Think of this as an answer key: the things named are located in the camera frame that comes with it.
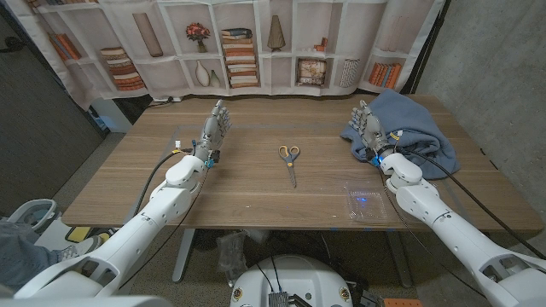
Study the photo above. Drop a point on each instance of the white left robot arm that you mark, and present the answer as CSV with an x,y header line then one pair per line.
x,y
141,221

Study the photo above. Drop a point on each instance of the clear plastic clamshell container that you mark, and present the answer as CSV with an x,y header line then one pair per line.
x,y
367,209

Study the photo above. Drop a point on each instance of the white power strip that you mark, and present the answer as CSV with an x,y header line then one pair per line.
x,y
164,100

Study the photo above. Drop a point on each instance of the printed bookshelf backdrop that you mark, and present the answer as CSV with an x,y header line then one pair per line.
x,y
273,77

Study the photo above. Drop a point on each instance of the person in blue jeans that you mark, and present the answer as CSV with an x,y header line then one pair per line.
x,y
21,256

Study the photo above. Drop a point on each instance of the blue hoodie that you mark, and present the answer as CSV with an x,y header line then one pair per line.
x,y
409,115

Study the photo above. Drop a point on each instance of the black backdrop stand pole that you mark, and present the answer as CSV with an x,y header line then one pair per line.
x,y
410,86

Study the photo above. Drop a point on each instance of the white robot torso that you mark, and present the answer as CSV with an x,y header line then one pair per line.
x,y
294,277

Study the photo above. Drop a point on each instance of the white box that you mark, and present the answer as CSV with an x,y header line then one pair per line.
x,y
113,117

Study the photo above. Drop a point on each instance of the orange box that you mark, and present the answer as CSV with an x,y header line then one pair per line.
x,y
403,303

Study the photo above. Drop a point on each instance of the grey metal table leg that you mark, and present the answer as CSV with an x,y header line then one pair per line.
x,y
399,260
183,256

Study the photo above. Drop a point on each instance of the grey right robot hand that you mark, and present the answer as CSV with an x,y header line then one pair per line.
x,y
372,128

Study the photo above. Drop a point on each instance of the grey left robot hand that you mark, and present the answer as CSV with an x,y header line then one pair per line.
x,y
211,130

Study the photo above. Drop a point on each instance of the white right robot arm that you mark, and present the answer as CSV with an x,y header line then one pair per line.
x,y
448,226

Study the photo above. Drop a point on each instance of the clear plastic bag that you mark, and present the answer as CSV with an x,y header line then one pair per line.
x,y
232,256

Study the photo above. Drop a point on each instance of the dark perforated metal partition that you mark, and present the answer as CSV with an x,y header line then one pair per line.
x,y
42,128

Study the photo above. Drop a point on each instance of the white grey plastic bin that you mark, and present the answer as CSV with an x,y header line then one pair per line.
x,y
42,204

